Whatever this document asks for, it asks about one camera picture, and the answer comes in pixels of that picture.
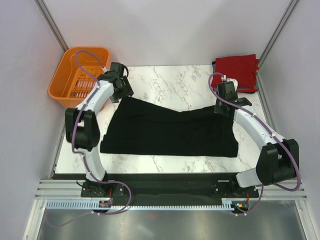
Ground orange plastic basket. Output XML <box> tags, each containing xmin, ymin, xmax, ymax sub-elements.
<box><xmin>48</xmin><ymin>46</ymin><xmax>110</xmax><ymax>108</ymax></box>

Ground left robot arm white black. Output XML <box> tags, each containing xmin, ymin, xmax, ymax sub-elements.
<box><xmin>65</xmin><ymin>62</ymin><xmax>134</xmax><ymax>197</ymax></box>

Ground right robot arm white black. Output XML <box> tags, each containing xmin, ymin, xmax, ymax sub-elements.
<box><xmin>214</xmin><ymin>81</ymin><xmax>301</xmax><ymax>197</ymax></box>

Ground folded grey blue t shirt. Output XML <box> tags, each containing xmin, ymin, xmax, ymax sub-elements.
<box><xmin>211</xmin><ymin>59</ymin><xmax>259</xmax><ymax>94</ymax></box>

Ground folded red t shirt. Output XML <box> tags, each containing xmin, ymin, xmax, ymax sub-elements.
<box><xmin>211</xmin><ymin>53</ymin><xmax>261</xmax><ymax>91</ymax></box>

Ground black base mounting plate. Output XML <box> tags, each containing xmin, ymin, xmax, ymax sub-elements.
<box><xmin>81</xmin><ymin>173</ymin><xmax>259</xmax><ymax>207</ymax></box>

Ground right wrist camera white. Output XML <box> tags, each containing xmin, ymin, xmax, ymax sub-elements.
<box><xmin>221</xmin><ymin>75</ymin><xmax>238</xmax><ymax>90</ymax></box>

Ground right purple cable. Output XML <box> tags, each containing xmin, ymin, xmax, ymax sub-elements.
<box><xmin>208</xmin><ymin>72</ymin><xmax>301</xmax><ymax>218</ymax></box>

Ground purple cable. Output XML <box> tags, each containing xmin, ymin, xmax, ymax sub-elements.
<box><xmin>208</xmin><ymin>72</ymin><xmax>301</xmax><ymax>218</ymax></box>
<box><xmin>71</xmin><ymin>50</ymin><xmax>132</xmax><ymax>216</ymax></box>

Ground left aluminium frame post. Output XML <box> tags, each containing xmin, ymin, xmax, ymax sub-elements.
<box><xmin>34</xmin><ymin>0</ymin><xmax>69</xmax><ymax>52</ymax></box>

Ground aluminium frame post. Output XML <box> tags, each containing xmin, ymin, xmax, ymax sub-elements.
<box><xmin>34</xmin><ymin>0</ymin><xmax>69</xmax><ymax>52</ymax></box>
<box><xmin>258</xmin><ymin>0</ymin><xmax>300</xmax><ymax>68</ymax></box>

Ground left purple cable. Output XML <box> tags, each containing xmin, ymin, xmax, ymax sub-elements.
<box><xmin>71</xmin><ymin>50</ymin><xmax>132</xmax><ymax>216</ymax></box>

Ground white slotted cable duct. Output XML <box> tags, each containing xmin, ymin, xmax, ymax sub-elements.
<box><xmin>45</xmin><ymin>199</ymin><xmax>239</xmax><ymax>211</ymax></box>

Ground right aluminium frame post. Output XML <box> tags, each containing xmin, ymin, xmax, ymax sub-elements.
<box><xmin>258</xmin><ymin>0</ymin><xmax>300</xmax><ymax>68</ymax></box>

